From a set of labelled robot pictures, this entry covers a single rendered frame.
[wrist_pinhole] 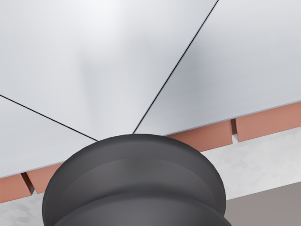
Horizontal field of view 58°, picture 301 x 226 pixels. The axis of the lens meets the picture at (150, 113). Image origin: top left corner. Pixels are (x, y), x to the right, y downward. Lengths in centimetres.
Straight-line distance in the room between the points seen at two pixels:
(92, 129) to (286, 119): 16
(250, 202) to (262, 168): 103
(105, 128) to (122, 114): 1
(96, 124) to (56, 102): 3
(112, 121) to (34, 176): 10
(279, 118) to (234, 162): 20
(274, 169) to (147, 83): 35
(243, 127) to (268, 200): 131
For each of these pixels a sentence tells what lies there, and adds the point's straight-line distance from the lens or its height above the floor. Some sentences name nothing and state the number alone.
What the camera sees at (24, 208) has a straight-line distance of 48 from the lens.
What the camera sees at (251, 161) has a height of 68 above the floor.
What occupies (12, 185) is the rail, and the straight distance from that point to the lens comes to 27.
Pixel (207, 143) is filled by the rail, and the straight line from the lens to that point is 24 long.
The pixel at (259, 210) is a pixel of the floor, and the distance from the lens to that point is 156.
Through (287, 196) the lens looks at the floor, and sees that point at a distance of 157.
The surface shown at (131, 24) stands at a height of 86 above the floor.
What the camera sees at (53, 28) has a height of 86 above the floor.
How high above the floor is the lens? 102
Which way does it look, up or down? 67 degrees down
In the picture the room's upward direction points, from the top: 167 degrees clockwise
